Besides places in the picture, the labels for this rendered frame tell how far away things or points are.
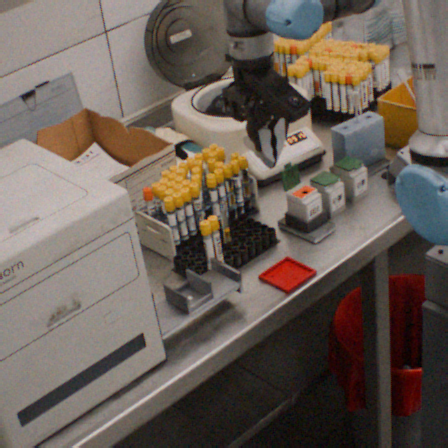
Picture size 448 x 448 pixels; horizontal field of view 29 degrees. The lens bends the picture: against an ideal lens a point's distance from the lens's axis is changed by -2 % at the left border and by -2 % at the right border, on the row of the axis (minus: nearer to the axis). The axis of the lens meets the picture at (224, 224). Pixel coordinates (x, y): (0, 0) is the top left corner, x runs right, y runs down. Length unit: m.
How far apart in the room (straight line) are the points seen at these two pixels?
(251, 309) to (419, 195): 0.39
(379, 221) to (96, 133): 0.61
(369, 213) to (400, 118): 0.25
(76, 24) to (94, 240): 0.76
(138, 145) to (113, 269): 0.53
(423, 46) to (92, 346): 0.59
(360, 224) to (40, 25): 0.74
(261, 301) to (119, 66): 0.71
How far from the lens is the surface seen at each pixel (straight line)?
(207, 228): 1.39
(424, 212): 1.12
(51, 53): 1.79
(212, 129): 1.68
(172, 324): 1.31
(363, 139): 1.67
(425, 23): 1.05
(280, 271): 1.45
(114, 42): 1.87
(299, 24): 1.30
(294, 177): 1.52
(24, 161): 1.27
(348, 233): 1.53
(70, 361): 1.19
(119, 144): 1.73
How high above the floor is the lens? 1.72
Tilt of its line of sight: 32 degrees down
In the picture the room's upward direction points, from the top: 9 degrees counter-clockwise
